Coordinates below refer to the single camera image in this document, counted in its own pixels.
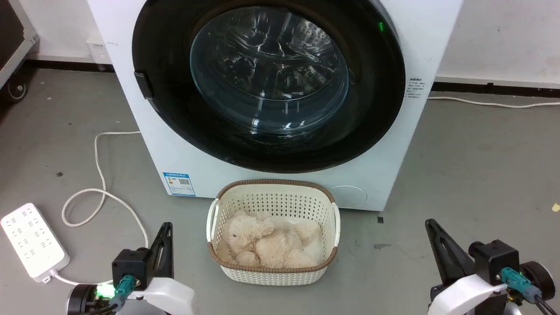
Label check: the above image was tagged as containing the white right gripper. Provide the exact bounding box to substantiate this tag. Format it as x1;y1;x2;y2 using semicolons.
425;219;510;315

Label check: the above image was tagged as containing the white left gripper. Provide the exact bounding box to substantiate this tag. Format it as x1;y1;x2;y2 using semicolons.
130;222;196;315

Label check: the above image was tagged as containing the white front-load washing machine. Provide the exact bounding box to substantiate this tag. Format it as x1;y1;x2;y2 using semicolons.
86;0;464;212

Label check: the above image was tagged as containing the round black glass washer door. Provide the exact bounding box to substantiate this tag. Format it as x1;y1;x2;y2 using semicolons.
132;0;406;174

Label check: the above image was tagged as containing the blue energy label sticker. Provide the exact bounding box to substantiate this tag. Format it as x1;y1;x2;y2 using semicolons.
162;171;196;197

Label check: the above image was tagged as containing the beige plush teddy bear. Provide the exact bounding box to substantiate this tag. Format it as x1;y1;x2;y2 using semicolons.
217;211;323;269

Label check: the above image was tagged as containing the white perforated laundry basket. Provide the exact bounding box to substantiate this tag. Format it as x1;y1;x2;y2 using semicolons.
206;179;341;287

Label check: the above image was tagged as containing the round white filter cover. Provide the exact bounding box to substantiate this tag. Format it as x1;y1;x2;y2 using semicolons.
329;185;368;209

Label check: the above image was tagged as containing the white power strip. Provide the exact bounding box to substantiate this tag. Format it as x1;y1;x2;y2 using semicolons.
0;203;70;284

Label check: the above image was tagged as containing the white text sticker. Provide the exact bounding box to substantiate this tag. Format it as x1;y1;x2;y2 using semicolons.
407;77;428;100

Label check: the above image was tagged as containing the black wheeled equipment case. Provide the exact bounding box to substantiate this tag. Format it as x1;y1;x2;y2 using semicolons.
0;0;40;104

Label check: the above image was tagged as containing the teal left connector cable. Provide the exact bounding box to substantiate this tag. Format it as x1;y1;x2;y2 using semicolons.
90;275;134;315

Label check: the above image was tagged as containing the teal connector cable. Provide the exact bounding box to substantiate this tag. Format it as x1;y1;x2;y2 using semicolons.
90;275;134;315
500;267;560;315

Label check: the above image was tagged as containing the teal right connector cable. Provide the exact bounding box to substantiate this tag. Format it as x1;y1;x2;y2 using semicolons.
500;267;560;315

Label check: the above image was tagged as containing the white power strip cable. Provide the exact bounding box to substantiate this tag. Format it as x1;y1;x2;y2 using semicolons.
49;131;150;286

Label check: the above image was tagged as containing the white cable along wall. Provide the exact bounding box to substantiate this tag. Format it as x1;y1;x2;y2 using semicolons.
427;96;560;109

